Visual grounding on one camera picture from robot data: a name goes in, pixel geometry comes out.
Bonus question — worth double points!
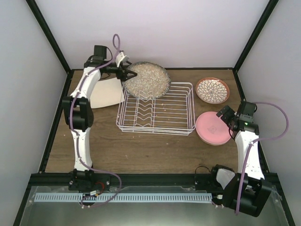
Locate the cream square plate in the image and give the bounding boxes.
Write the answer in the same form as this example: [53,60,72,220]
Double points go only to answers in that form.
[90,78,124,109]

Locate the dark speckled round plate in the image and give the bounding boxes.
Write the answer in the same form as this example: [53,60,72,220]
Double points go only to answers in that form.
[122,62,171,100]

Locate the pink round plate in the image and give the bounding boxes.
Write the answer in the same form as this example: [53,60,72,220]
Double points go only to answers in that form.
[196,111,232,142]

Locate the floral plate with orange rim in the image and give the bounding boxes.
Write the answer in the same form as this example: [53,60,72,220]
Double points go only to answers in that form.
[195,77,230,105]

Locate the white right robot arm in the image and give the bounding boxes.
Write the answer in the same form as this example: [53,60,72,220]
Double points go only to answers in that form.
[209,100,272,217]

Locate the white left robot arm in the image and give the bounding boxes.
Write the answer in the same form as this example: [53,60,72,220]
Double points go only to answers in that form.
[62,45,137,172]

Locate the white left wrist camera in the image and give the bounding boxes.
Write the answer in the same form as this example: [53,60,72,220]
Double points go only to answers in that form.
[115,51,129,67]

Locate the white wire dish rack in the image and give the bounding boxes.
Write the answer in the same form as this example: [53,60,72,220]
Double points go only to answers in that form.
[116,82,196,136]

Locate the black left frame post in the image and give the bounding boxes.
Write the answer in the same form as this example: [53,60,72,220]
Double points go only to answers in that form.
[25,0,72,73]

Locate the black frame post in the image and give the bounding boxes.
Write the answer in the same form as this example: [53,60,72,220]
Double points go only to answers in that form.
[232,0,280,71]
[25,0,72,73]

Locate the black right frame post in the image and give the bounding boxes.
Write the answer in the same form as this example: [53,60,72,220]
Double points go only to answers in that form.
[232,0,280,71]

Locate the white slotted cable duct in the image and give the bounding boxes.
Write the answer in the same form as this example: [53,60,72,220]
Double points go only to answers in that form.
[34,193,212,203]

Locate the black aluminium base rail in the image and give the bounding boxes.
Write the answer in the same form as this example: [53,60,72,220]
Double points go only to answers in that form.
[30,171,278,191]

